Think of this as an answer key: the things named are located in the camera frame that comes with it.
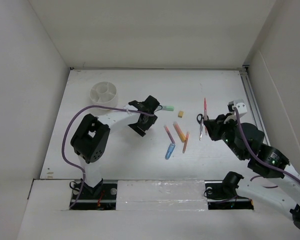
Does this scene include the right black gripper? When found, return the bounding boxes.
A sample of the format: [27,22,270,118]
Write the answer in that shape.
[203,112,246,160]

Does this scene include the pink marker pen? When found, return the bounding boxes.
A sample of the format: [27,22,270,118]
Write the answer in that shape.
[164,125,175,144]

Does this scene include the red thin pen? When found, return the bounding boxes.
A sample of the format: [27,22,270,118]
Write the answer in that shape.
[203,98,208,136]

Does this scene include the orange thin pen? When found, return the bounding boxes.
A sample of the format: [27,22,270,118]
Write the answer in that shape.
[182,131,190,154]

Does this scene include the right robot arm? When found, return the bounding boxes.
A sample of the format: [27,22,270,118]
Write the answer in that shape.
[200,110,300,230]

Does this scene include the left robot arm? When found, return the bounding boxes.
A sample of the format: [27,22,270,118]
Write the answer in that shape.
[70,95,160,199]

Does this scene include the green highlighter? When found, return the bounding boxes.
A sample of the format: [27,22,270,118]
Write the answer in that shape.
[161,105,175,112]

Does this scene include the small yellow eraser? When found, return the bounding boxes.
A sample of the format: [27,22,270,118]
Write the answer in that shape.
[178,111,184,118]

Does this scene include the orange highlighter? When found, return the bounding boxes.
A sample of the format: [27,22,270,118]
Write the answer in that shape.
[173,121,186,143]

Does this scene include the blue capped marker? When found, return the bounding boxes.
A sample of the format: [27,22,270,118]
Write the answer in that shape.
[165,143,176,160]

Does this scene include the white round divided organizer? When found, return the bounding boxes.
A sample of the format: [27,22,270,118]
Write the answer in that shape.
[89,81,119,108]

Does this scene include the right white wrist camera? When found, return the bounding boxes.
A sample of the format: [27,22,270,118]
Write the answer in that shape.
[227,99,248,118]

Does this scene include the black handled scissors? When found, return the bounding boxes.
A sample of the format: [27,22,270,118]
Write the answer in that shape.
[196,113,209,140]

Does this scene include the aluminium rail right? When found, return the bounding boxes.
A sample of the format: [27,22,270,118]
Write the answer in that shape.
[238,65,268,144]

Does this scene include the aluminium rail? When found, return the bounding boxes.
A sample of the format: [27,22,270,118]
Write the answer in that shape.
[69,180,254,211]
[238,65,268,144]

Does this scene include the aluminium rail front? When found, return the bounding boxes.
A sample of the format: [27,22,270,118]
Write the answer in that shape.
[69,180,254,211]

